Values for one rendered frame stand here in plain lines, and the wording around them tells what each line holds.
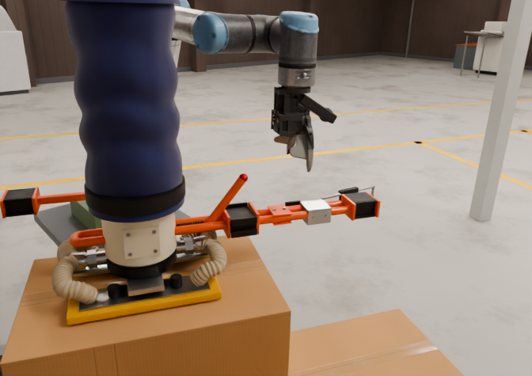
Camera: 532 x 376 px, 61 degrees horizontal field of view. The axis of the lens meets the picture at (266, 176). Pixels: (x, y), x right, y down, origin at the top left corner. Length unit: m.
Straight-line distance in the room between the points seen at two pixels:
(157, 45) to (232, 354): 0.69
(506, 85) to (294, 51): 2.84
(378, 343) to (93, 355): 0.96
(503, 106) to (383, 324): 2.42
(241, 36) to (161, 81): 0.25
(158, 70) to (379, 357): 1.13
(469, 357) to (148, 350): 1.85
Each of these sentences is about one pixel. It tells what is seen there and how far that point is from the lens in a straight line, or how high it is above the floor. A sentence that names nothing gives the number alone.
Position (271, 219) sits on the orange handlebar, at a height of 1.08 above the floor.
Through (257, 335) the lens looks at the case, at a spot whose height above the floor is 0.89.
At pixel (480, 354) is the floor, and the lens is 2.63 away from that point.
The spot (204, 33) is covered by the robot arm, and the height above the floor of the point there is 1.54.
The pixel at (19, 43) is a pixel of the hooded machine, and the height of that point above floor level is 0.92.
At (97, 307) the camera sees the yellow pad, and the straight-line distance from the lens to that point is 1.09.
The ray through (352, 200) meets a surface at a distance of 1.26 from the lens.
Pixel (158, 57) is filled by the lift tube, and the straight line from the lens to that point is 0.95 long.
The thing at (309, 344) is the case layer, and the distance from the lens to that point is 1.60.
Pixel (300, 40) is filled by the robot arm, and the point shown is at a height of 1.53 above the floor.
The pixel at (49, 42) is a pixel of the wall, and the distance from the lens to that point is 10.79.
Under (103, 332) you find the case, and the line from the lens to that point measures 1.06.
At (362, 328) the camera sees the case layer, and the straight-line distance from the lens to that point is 1.70.
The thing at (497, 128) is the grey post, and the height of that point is 0.78.
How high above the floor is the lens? 1.59
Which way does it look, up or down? 21 degrees down
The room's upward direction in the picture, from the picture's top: 1 degrees clockwise
